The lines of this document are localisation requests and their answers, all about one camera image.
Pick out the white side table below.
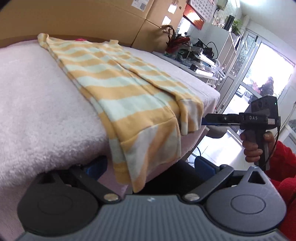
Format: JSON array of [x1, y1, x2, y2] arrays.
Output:
[[152, 51, 218, 89]]

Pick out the person right hand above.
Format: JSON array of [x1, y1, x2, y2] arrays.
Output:
[[240, 131, 276, 163]]

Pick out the large cardboard box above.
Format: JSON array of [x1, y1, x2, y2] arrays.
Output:
[[1, 0, 153, 47]]

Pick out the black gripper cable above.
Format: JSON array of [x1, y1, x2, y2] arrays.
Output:
[[263, 116, 282, 167]]

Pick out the right cardboard box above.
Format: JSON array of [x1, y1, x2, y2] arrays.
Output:
[[132, 1, 187, 53]]

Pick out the white shelf unit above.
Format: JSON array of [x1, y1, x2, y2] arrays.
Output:
[[208, 25, 240, 91]]

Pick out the red black feather decoration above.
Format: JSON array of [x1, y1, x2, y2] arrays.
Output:
[[161, 25, 190, 54]]

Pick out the orange white striped shirt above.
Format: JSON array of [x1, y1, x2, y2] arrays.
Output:
[[38, 33, 204, 192]]

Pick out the wall calendar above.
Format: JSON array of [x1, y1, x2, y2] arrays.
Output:
[[183, 0, 218, 30]]

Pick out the red fleece right forearm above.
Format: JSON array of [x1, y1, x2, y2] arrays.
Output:
[[265, 142, 296, 240]]

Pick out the white shipping label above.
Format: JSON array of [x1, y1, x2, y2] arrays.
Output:
[[132, 0, 149, 11]]

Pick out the grey stool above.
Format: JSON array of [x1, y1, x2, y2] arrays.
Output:
[[206, 126, 228, 138]]

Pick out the glass door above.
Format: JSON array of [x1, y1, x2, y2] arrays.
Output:
[[217, 29, 296, 163]]

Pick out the pink fleece towel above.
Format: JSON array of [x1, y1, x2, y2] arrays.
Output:
[[0, 39, 221, 239]]

